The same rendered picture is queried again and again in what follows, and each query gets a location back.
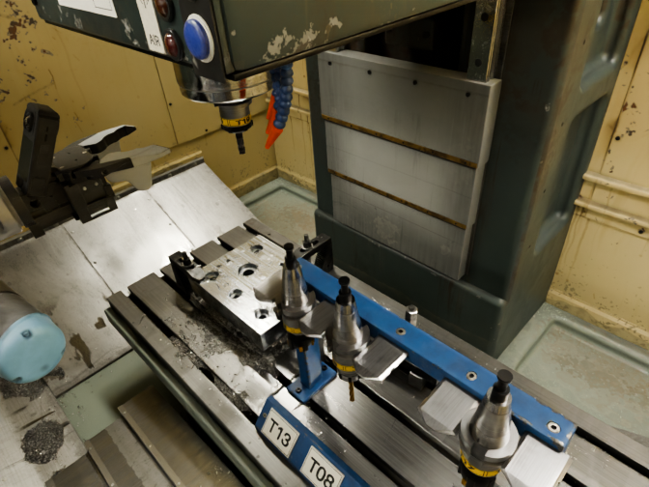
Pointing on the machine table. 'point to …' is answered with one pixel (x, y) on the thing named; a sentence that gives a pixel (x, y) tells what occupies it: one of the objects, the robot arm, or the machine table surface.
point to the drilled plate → (247, 324)
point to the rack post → (310, 374)
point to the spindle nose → (214, 94)
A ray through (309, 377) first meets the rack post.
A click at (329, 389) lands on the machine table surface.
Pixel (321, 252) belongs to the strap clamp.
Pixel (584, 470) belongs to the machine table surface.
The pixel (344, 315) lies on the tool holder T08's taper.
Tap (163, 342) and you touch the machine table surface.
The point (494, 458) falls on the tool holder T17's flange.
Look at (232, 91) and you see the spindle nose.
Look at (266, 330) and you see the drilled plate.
